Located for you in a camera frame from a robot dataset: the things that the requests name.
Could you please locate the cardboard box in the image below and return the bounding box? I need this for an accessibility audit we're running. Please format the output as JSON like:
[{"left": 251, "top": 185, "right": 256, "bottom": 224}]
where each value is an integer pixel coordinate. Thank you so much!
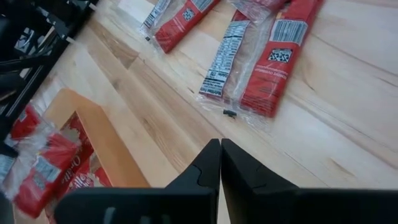
[{"left": 14, "top": 88, "right": 150, "bottom": 224}]

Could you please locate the black aluminium table frame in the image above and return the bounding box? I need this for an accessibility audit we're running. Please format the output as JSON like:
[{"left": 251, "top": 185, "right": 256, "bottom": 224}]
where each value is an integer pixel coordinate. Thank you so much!
[{"left": 0, "top": 0, "right": 100, "bottom": 138}]

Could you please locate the red Orville butter popcorn bag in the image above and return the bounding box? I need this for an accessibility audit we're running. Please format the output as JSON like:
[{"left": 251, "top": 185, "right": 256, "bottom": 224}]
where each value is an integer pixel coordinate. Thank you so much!
[{"left": 60, "top": 111, "right": 96, "bottom": 200}]

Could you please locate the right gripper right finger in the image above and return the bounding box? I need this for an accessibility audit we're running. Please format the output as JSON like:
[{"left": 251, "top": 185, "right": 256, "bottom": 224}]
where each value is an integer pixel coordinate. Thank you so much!
[{"left": 221, "top": 138, "right": 398, "bottom": 224}]

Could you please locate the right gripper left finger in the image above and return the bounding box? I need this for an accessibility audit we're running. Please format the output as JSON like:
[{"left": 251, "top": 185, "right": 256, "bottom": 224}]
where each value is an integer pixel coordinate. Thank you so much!
[{"left": 54, "top": 138, "right": 221, "bottom": 224}]

